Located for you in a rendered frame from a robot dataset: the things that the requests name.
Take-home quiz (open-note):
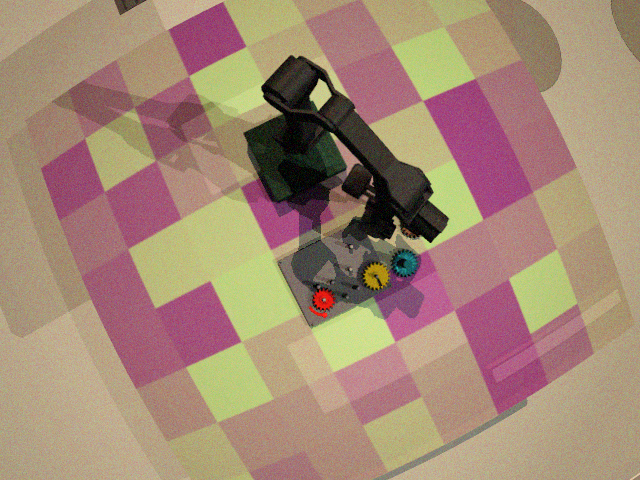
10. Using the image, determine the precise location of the yellow gear with black stripe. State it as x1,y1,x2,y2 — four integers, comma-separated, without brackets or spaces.
362,262,391,290

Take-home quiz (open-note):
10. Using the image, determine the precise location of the red gear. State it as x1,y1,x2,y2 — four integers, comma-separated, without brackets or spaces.
312,288,336,311

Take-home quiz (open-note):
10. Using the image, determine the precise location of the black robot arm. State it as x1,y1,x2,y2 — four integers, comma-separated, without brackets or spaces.
261,55,449,243

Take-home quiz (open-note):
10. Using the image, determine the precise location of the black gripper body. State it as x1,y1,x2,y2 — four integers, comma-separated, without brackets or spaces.
341,163,420,236

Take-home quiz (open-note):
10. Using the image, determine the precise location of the brown gear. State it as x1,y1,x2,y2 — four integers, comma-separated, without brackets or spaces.
401,228,417,238

